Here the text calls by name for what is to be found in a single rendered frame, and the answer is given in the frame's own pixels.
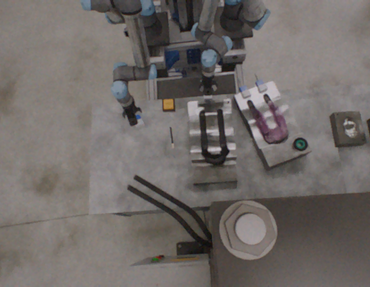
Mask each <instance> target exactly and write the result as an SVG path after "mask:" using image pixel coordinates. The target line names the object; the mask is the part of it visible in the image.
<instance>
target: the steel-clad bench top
mask: <svg viewBox="0 0 370 287"><path fill-rule="evenodd" d="M278 92H279V95H280V96H281V98H283V99H284V101H285V103H287V105H288V106H289V107H290V110H291V112H292V114H293V118H294V121H295V123H296V126H297V127H298V129H299V131H300V133H303V134H304V135H305V137H306V140H307V142H308V144H309V146H310V147H311V149H312V152H310V153H308V154H307V156H304V157H301V158H298V159H295V160H293V161H290V162H287V163H286V164H283V165H280V166H277V167H274V168H272V169H269V170H265V167H264V165H263V163H262V160H261V159H260V157H259V155H258V152H257V150H256V147H255V145H254V144H253V141H250V139H251V137H250V134H249V132H248V129H247V127H246V126H245V124H244V121H243V119H242V116H241V114H240V112H239V109H238V108H237V106H236V103H235V101H234V99H233V98H234V95H236V94H230V95H213V96H212V100H215V101H220V100H224V99H230V100H231V108H232V121H233V132H234V137H235V144H236V154H237V157H236V168H237V180H239V181H237V182H236V183H218V184H200V185H193V177H192V162H191V148H187V146H188V145H191V144H190V130H189V120H188V102H192V101H197V102H204V96H198V97H182V99H180V98H174V99H175V111H173V112H163V110H162V100H150V101H135V105H136V106H137V105H138V106H139V108H140V109H141V110H142V113H143V115H142V116H141V117H142V120H143V122H144V125H145V126H144V127H142V128H138V129H137V128H136V126H130V124H129V120H127V119H125V118H123V115H122V112H123V111H124V110H123V108H122V106H121V105H120V103H118V102H117V103H108V104H93V105H92V137H91V161H90V186H89V214H107V213H117V212H136V211H145V210H161V209H160V208H159V207H156V206H155V205H153V204H152V203H150V202H148V201H146V200H144V199H143V198H140V197H139V196H137V195H136V194H134V193H132V192H130V191H129V190H127V189H126V186H127V185H131V186H132V187H135V188H136V189H137V190H139V191H140V192H143V193H145V194H146V195H148V196H150V197H151V198H153V199H155V200H157V201H159V202H161V203H163V205H165V206H167V207H169V208H171V209H173V208H180V207H178V206H177V205H175V203H172V202H171V201H169V200H167V199H165V198H163V197H162V196H161V195H159V194H158V193H156V192H154V191H152V190H151V189H150V188H148V187H146V186H144V185H143V184H140V183H139V182H137V181H136V180H135V179H133V178H132V176H133V175H137V176H139V177H141V178H143V179H145V181H147V182H149V183H151V184H152V185H154V186H156V187H158V188H159V189H161V190H162V191H164V192H166V193H168V194H170V195H171V196H172V197H174V198H176V199H177V200H179V201H181V202H183V203H185V204H186V205H187V206H189V207H191V208H193V207H210V206H211V202H214V201H224V200H242V199H261V198H279V197H290V196H308V195H327V194H346V193H356V192H370V135H369V129H368V126H367V120H368V119H369V118H370V83H361V84H353V85H337V86H327V87H311V88H303V89H287V90H278ZM184 106H185V108H184ZM350 110H360V114H361V120H362V123H363V125H364V131H365V137H366V140H367V143H365V144H363V145H361V146H345V147H337V148H335V145H334V138H333V135H332V128H331V122H330V115H332V114H333V113H334V112H344V111H350ZM170 127H171V131H172V141H173V142H174V148H173V149H172V144H171V134H170ZM237 194H238V195H237Z"/></svg>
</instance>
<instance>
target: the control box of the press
mask: <svg viewBox="0 0 370 287"><path fill-rule="evenodd" d="M176 252H177V256H164V255H159V256H156V257H147V258H146V259H144V260H142V261H139V262H137V263H134V264H131V265H130V266H128V270H127V285H126V287H211V270H210V263H211V259H209V258H210V257H211V255H208V253H204V246H203V245H201V244H200V243H198V242H197V241H194V242H184V243H177V244H176Z"/></svg>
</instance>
